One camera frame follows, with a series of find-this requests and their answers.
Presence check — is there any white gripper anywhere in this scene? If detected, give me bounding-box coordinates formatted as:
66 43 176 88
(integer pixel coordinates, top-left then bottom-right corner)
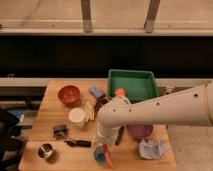
94 123 119 163

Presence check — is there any red pepper toy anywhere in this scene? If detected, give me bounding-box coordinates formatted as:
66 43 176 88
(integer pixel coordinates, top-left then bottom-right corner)
103 144 113 168

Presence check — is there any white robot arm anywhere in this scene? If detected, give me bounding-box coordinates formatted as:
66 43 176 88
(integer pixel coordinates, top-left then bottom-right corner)
96 82 213 144

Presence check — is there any blue plastic cup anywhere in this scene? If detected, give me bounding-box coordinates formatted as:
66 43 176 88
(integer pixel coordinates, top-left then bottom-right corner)
93 145 106 164

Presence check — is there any white paper cup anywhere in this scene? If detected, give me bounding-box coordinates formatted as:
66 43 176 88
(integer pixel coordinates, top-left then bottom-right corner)
69 108 86 128

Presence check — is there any black remote control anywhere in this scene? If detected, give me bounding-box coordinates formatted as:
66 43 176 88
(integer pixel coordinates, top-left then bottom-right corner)
115 126 124 145

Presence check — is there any yellow banana toy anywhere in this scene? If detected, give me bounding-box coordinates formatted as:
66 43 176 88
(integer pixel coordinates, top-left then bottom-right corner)
85 100 95 120

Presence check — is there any purple bowl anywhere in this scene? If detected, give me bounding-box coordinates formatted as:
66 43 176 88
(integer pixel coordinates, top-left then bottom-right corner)
127 125 153 139

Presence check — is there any purple grapes toy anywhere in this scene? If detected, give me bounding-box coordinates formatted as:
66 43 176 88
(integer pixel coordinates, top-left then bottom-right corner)
94 97 109 113

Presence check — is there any small dark metal object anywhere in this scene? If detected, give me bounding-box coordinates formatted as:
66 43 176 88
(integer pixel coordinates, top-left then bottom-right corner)
53 125 68 139

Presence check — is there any blue sponge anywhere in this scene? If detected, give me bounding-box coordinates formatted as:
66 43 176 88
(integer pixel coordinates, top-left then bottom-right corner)
89 86 105 99

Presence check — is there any orange carrot toy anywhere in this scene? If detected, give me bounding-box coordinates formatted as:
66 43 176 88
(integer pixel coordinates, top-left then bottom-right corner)
115 88 125 96

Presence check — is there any round metal tin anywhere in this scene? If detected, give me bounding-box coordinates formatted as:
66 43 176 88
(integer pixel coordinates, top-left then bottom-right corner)
37 143 56 161

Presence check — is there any red bowl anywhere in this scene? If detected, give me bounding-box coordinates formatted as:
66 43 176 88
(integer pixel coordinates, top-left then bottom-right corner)
58 85 80 106

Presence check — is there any green plastic tray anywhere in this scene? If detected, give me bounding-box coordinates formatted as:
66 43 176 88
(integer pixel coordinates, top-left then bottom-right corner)
107 69 158 103

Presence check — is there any black handled tool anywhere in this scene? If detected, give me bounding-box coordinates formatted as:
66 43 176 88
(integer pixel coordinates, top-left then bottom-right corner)
64 140 91 148

